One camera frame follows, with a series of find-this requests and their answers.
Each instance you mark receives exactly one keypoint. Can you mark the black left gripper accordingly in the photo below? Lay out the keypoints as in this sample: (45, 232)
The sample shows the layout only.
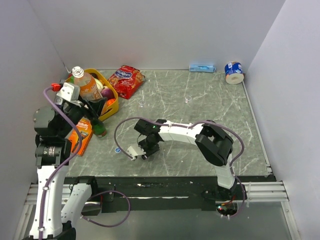
(97, 105)

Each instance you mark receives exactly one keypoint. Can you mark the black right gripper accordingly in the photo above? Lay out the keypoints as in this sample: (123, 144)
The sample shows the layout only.
(148, 152)

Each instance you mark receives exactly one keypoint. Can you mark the orange juice plastic bottle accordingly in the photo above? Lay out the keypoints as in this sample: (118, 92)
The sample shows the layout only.
(87, 83)

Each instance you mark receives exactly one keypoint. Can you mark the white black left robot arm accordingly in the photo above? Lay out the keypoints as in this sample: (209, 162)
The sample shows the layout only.
(54, 220)

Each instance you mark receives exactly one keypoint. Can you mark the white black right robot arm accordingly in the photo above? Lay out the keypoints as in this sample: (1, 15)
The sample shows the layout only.
(186, 148)

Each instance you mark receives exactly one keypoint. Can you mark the green glass bottle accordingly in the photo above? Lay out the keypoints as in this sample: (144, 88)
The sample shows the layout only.
(98, 128)

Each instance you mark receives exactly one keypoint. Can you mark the blue bottle cap left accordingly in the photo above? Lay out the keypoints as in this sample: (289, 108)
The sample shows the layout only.
(117, 150)

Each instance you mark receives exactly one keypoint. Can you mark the clear bottle cap centre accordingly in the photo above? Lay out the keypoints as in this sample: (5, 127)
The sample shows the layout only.
(142, 102)

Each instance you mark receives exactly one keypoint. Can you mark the clear bottle cap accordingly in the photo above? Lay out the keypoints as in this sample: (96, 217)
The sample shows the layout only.
(188, 98)
(142, 102)

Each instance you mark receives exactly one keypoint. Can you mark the clear bottle cap right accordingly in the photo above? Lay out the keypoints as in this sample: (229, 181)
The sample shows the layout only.
(188, 98)

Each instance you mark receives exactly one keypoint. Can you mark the purple toy onion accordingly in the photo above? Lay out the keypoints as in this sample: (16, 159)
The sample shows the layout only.
(107, 93)

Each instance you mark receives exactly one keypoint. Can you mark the orange toy fruit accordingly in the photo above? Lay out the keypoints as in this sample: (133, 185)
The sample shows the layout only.
(110, 101)

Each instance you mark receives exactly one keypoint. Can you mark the yellow plastic basket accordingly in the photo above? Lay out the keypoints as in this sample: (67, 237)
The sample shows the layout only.
(101, 83)

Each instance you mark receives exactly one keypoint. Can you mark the orange razor package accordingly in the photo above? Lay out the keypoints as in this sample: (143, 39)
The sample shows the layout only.
(85, 129)

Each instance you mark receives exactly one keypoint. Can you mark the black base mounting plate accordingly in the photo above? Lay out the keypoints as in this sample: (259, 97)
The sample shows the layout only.
(161, 193)

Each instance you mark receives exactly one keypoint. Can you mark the red snack bag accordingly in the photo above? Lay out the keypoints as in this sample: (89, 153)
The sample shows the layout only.
(126, 80)

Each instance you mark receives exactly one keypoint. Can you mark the blue tissue pack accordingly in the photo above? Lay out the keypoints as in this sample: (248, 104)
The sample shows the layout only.
(202, 68)

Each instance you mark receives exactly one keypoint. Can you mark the blue wrapped toilet roll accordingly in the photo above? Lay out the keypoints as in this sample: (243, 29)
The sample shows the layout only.
(234, 73)

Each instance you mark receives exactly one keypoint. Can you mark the aluminium frame rail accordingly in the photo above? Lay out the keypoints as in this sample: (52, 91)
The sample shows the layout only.
(255, 191)

